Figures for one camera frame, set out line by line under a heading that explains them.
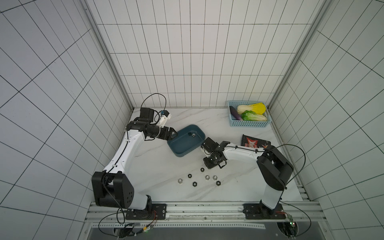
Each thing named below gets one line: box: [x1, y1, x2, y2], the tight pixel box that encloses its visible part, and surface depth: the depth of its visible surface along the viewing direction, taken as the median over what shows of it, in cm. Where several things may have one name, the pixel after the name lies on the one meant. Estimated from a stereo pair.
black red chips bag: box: [241, 134, 272, 149], surface depth 100 cm
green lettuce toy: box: [241, 110, 268, 121], surface depth 106 cm
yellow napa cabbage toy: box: [237, 102, 266, 115], surface depth 112 cm
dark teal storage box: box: [167, 124, 206, 157], surface depth 102 cm
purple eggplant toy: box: [229, 106, 242, 121], surface depth 116 cm
